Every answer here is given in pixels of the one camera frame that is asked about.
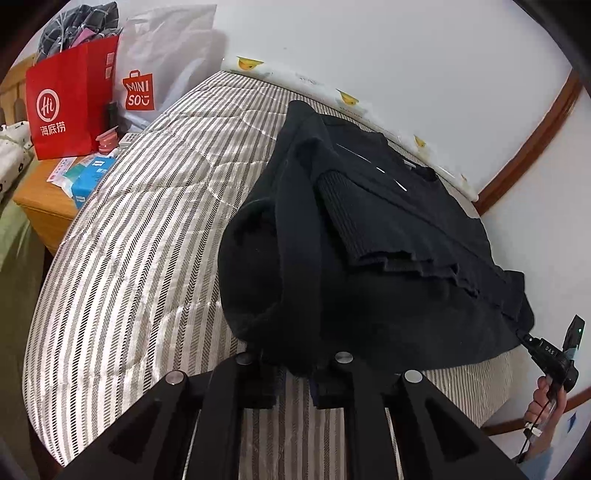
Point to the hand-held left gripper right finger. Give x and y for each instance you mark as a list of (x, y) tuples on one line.
[(332, 387)]

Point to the wooden bed headboard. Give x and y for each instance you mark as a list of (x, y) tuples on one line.
[(18, 106)]

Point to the grey plaid cloth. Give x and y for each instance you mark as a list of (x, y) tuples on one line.
[(87, 23)]

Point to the red paper shopping bag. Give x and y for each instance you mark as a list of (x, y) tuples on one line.
[(69, 92)]

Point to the white duck-print roll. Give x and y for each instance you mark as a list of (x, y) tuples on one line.
[(323, 87)]

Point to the person's right hand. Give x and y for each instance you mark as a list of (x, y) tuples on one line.
[(538, 408)]

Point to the brown wooden baseboard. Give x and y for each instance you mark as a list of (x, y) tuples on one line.
[(503, 427)]

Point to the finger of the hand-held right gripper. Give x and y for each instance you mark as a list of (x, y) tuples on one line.
[(525, 340)]

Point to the brown wooden door frame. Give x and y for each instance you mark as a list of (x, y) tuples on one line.
[(531, 147)]

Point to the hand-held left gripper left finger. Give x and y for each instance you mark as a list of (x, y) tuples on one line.
[(258, 387)]

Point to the white remote control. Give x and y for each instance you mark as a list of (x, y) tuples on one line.
[(128, 139)]

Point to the black sweatshirt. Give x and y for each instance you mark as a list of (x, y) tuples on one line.
[(369, 230)]

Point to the striped quilted table cover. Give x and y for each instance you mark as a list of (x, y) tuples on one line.
[(138, 230)]

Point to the white printed leaflet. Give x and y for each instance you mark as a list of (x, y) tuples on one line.
[(59, 173)]

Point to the blue carton box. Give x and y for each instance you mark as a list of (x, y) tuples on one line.
[(87, 184)]

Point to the white plastic shopping bag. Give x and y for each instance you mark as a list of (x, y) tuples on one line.
[(175, 55)]

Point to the wooden nightstand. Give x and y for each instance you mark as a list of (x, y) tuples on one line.
[(41, 203)]

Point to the pink small container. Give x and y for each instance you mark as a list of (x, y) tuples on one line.
[(108, 141)]

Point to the person's right forearm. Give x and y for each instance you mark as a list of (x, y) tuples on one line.
[(547, 461)]

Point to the white floral quilt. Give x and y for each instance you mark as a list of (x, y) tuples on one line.
[(11, 157)]

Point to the green bed sheet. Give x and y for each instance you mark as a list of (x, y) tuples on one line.
[(18, 277)]

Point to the teal packet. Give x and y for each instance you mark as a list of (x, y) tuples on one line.
[(76, 171)]

